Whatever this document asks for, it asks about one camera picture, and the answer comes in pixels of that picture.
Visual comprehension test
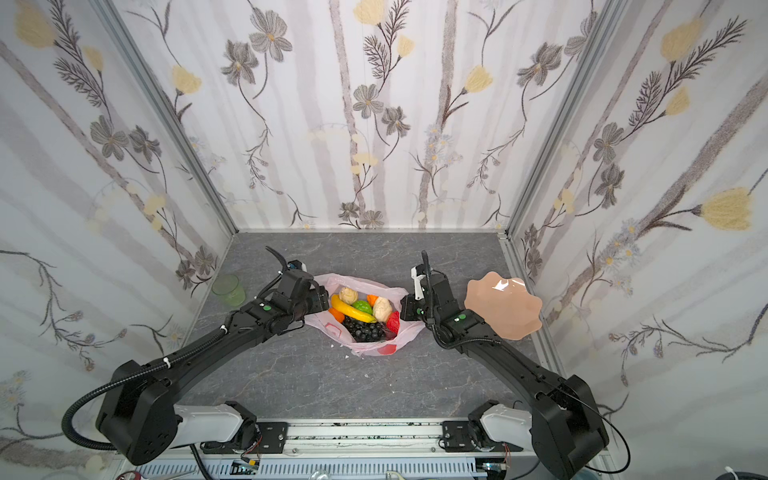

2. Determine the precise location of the peach scalloped plate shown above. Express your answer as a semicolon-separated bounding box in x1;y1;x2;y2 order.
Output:
464;271;543;341

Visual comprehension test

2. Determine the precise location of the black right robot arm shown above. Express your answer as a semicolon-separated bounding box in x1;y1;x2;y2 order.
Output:
401;251;631;479

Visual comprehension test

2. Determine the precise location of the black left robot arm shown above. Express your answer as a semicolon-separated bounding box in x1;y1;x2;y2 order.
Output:
61;249;330;465

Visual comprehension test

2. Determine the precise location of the orange fake tangerine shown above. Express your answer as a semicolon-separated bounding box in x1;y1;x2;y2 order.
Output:
328;308;346;323

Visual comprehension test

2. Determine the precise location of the red fake strawberry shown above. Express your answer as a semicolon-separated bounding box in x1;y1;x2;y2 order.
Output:
385;311;400;336

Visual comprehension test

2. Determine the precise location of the yellow fake banana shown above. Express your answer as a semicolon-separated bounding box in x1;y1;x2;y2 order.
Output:
331;295;377;323

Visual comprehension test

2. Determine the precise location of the green fake lime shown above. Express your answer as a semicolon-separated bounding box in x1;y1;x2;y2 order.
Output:
352;300;373;315

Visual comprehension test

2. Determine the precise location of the dark fake grape bunch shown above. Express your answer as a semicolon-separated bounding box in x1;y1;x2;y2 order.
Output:
342;317;387;343

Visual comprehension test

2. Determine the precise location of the green translucent cup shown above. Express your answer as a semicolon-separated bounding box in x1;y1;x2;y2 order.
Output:
211;274;246;307

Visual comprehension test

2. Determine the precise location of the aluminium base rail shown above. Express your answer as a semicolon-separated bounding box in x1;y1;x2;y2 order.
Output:
113;418;607;462

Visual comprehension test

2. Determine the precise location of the white slotted cable duct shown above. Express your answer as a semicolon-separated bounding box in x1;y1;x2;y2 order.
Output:
134;459;481;480

